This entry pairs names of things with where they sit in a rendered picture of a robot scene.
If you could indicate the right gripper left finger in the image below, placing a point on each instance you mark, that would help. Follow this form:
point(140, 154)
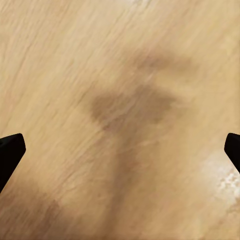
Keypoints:
point(12, 149)

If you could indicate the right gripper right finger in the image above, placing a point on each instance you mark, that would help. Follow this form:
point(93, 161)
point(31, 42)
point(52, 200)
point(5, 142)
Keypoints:
point(232, 149)

